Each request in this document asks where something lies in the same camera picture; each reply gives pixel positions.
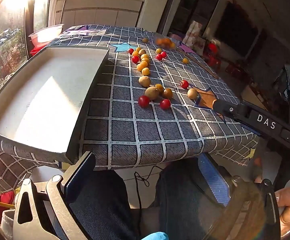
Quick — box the orange tomato near star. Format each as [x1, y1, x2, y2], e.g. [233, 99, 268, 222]
[132, 50, 139, 56]

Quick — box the translucent plastic basin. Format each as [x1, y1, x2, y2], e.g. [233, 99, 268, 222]
[29, 24, 63, 46]

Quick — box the brown longan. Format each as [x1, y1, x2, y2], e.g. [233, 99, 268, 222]
[138, 49, 146, 56]
[144, 86, 160, 100]
[138, 76, 150, 88]
[187, 88, 198, 100]

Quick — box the longan near bowl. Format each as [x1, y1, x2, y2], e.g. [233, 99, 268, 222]
[142, 37, 149, 43]

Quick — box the left hand blue glove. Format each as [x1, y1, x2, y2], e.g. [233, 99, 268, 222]
[142, 232, 169, 240]

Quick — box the white sideboard cabinet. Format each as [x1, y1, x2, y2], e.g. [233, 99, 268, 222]
[49, 0, 145, 30]

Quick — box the red tomato beside chain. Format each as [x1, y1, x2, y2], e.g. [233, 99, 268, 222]
[131, 56, 140, 64]

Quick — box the white shallow tray box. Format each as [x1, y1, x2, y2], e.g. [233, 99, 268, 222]
[0, 46, 109, 164]

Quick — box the yellow tomato near pair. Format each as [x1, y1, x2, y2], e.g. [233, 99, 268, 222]
[156, 48, 162, 54]

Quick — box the red tomato pair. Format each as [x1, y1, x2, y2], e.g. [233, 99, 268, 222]
[156, 54, 162, 61]
[161, 51, 167, 58]

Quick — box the red tomato pair lower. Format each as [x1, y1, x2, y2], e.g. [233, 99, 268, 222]
[156, 54, 162, 61]

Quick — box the red plastic bucket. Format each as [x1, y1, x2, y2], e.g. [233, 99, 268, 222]
[30, 42, 49, 56]

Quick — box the grey checked tablecloth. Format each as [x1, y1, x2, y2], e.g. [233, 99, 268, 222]
[0, 25, 258, 191]

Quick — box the right hand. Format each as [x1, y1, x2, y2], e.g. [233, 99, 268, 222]
[275, 186, 290, 237]

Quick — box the red cherry tomato with stem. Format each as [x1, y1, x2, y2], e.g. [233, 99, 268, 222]
[180, 80, 189, 89]

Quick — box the red tomato pair upper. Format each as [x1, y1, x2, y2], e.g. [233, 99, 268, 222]
[161, 51, 167, 58]

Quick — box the red tomato near star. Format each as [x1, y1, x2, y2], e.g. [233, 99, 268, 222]
[128, 48, 134, 55]

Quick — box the dark orange tomato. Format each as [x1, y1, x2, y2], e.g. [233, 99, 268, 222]
[162, 88, 173, 99]
[155, 83, 164, 94]

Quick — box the brown longan in chain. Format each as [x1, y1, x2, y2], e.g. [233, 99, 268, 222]
[138, 49, 146, 56]

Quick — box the yellow cherry tomato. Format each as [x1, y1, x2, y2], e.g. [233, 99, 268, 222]
[142, 67, 150, 76]

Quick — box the glass fruit bowl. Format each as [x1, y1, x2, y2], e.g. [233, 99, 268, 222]
[155, 37, 176, 50]

